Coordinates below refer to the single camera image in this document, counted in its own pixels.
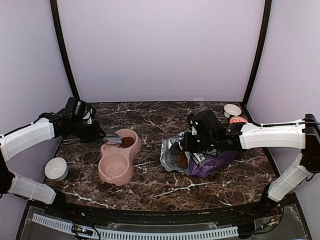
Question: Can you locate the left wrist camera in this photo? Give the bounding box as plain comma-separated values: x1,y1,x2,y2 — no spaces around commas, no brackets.
60,97,96,124

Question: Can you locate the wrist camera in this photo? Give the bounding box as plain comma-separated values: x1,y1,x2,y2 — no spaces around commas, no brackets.
60,97,96,124
187,109,226,140

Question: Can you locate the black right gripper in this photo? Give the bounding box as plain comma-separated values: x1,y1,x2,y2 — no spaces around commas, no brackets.
181,131,218,151

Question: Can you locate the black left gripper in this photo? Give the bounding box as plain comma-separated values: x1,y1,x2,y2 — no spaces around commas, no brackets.
69,119,106,143

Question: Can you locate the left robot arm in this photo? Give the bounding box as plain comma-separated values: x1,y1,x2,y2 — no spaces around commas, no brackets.
0,113,106,218

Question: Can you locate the silver metal scoop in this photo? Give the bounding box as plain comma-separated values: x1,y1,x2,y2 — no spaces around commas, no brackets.
103,132,122,145

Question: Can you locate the brown kibble pile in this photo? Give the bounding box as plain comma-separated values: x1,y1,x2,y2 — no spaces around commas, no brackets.
118,136,135,149

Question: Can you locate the black white dotted cup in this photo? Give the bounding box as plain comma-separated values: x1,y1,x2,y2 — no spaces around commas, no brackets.
223,103,242,119

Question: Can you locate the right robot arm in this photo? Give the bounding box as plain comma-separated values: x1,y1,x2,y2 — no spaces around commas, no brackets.
180,111,320,217

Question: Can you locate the black front table rail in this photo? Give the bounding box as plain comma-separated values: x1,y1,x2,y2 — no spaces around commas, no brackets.
45,196,282,225

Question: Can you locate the purple white pet food bag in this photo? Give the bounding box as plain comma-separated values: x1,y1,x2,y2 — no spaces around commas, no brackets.
160,132,239,178

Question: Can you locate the red patterned bowl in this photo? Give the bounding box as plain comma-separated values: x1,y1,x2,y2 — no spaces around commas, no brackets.
229,116,248,124

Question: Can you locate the grey slotted cable duct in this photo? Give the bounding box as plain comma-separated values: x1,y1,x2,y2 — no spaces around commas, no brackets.
31,213,239,240

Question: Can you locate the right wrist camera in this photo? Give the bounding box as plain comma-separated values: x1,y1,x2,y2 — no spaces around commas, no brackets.
187,109,226,140

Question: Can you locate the pink double pet bowl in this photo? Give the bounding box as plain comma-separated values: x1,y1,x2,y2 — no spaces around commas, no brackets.
98,129,142,186

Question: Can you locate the white grey ceramic bowl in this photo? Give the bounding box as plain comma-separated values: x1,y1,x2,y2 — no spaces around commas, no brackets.
44,157,69,182

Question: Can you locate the black left frame post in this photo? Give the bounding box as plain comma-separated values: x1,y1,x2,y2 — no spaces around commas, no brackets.
49,0,80,99

